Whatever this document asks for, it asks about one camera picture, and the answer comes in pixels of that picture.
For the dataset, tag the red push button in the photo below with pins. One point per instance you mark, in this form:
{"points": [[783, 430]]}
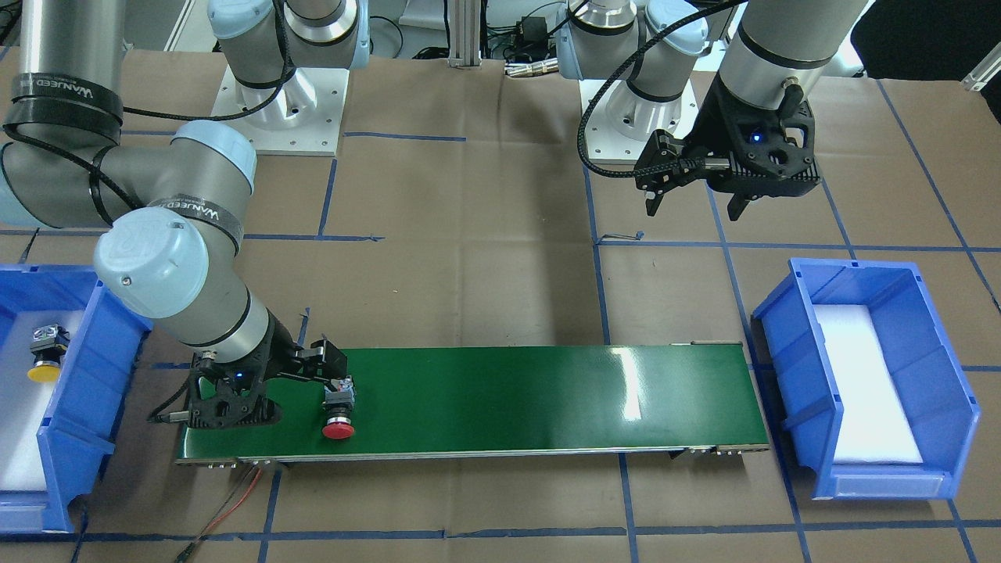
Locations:
{"points": [[338, 424]]}

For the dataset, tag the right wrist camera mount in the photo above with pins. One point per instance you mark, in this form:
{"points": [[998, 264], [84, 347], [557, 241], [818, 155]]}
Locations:
{"points": [[222, 395]]}

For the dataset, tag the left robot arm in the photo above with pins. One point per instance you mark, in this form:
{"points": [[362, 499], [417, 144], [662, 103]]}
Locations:
{"points": [[653, 49]]}

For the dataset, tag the aluminium frame post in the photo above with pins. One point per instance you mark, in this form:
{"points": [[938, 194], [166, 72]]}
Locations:
{"points": [[465, 33]]}

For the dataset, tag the yellow push button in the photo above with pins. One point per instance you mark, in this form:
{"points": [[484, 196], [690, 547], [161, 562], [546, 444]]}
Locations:
{"points": [[48, 345]]}

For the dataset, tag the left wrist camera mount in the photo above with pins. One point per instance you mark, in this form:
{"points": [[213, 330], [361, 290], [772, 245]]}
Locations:
{"points": [[770, 152]]}

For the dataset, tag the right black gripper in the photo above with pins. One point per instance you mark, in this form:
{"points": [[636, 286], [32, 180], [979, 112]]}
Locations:
{"points": [[283, 346]]}

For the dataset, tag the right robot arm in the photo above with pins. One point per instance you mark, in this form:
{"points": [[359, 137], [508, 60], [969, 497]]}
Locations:
{"points": [[174, 213]]}

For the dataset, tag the green conveyor belt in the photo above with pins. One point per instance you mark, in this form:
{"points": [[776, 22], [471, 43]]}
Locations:
{"points": [[428, 403]]}

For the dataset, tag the blue storage bin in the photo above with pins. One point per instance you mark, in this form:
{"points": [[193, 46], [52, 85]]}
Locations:
{"points": [[80, 423], [937, 399]]}

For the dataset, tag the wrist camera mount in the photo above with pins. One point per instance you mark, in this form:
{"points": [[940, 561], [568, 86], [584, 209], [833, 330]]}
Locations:
{"points": [[770, 152], [222, 395]]}

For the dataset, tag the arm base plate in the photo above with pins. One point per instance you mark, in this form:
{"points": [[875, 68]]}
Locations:
{"points": [[305, 118], [621, 124]]}

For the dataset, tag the black power adapter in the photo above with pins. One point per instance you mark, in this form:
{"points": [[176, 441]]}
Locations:
{"points": [[531, 29]]}

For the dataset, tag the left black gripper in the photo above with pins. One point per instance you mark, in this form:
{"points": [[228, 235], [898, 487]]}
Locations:
{"points": [[713, 127]]}

